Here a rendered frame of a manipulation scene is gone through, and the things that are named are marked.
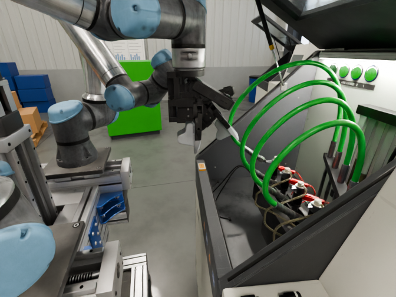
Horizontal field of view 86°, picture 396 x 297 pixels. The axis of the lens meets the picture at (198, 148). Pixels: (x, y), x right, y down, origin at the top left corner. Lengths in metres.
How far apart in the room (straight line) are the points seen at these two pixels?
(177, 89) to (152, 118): 3.54
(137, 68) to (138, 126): 1.00
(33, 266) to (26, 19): 7.42
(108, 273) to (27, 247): 0.26
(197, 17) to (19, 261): 0.48
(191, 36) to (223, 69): 7.04
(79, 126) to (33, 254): 0.61
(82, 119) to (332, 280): 0.89
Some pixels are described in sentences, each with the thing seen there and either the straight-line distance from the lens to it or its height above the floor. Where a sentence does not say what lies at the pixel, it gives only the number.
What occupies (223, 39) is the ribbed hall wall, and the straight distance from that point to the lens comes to 7.49.
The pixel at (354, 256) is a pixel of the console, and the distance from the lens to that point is 0.54.
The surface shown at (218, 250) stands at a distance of 0.65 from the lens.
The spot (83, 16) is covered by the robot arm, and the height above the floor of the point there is 1.50.
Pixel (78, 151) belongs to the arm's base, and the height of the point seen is 1.10.
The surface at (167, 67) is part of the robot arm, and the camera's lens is 0.69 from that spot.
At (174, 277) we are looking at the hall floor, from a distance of 1.75.
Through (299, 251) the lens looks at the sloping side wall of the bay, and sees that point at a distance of 0.53.
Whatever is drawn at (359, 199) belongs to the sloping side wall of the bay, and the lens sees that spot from 0.51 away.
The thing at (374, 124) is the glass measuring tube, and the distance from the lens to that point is 0.85.
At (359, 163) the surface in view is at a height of 1.21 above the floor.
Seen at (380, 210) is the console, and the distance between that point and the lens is 0.51.
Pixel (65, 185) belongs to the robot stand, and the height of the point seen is 0.96.
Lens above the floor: 1.44
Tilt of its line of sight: 24 degrees down
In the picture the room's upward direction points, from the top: straight up
